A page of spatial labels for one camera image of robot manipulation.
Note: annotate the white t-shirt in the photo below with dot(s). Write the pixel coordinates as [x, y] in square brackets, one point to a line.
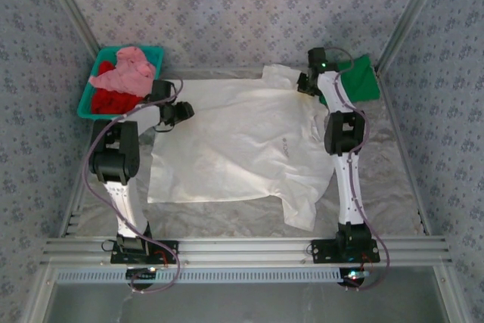
[234, 141]

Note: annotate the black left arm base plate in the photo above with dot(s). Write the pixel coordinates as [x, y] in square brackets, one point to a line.
[117, 258]

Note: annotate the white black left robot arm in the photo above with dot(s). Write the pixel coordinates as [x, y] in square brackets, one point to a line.
[121, 194]

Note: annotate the black right controller board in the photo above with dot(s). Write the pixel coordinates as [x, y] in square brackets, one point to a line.
[353, 274]

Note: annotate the aluminium side frame rail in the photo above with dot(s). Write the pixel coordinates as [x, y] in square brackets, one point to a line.
[73, 205]
[406, 156]

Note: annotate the pink t-shirt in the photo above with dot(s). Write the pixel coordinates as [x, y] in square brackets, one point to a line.
[125, 77]

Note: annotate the red t-shirt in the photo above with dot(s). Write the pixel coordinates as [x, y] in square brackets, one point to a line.
[109, 101]

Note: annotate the black controller board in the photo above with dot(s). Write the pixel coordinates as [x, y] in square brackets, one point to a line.
[141, 272]
[353, 274]

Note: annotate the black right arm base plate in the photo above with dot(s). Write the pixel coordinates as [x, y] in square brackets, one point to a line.
[319, 256]

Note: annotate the green t-shirt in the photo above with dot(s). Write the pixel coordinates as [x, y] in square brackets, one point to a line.
[363, 81]

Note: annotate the teal plastic basket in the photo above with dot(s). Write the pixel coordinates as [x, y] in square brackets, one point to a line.
[84, 107]

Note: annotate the grey marbled table cover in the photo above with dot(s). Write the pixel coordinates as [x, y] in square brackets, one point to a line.
[227, 221]

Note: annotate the aluminium frame post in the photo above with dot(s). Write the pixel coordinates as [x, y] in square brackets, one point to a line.
[72, 9]
[412, 13]

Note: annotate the black left controller board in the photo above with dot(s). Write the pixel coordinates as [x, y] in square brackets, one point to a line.
[141, 272]

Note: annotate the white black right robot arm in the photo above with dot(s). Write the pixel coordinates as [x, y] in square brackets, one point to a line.
[348, 187]

